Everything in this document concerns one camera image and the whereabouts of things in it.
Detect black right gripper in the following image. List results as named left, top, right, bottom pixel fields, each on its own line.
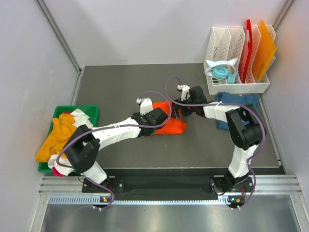
left=170, top=95, right=197, bottom=120

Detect orange t-shirt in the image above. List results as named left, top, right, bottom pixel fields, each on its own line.
left=153, top=101, right=187, bottom=135

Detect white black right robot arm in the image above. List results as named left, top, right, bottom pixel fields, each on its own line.
left=172, top=85, right=266, bottom=195

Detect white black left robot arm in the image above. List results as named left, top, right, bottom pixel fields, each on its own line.
left=64, top=108, right=168, bottom=192

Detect folded blue t-shirt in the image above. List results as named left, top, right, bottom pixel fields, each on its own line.
left=216, top=92, right=260, bottom=116

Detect teal headphones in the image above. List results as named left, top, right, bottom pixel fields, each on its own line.
left=212, top=66, right=235, bottom=84

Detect green plastic bin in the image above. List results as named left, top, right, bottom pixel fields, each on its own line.
left=35, top=105, right=100, bottom=173

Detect white t-shirt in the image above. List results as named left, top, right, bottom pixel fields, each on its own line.
left=47, top=109, right=93, bottom=176

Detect white plastic file organizer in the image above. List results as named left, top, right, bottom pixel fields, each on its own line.
left=204, top=26, right=270, bottom=95

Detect mustard yellow t-shirt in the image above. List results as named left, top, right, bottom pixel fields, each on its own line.
left=35, top=113, right=77, bottom=162

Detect orange plastic folder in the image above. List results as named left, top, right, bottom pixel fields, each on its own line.
left=252, top=20, right=277, bottom=82

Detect magenta t-shirt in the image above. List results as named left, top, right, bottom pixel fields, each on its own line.
left=51, top=167, right=64, bottom=177

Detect red plastic folder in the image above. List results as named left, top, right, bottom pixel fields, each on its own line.
left=242, top=19, right=253, bottom=83

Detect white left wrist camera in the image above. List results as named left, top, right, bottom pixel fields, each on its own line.
left=136, top=98, right=153, bottom=115

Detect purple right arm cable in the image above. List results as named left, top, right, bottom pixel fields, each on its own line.
left=165, top=76, right=267, bottom=210

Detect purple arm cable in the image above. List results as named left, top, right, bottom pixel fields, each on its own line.
left=56, top=90, right=173, bottom=211
left=165, top=76, right=267, bottom=210

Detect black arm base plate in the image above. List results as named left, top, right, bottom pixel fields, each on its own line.
left=81, top=167, right=254, bottom=200

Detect white slotted cable duct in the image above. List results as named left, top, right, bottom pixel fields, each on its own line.
left=49, top=194, right=244, bottom=206

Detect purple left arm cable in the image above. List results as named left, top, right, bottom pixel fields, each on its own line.
left=56, top=90, right=173, bottom=211

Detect aluminium frame rail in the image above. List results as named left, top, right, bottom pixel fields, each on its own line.
left=39, top=175, right=302, bottom=195

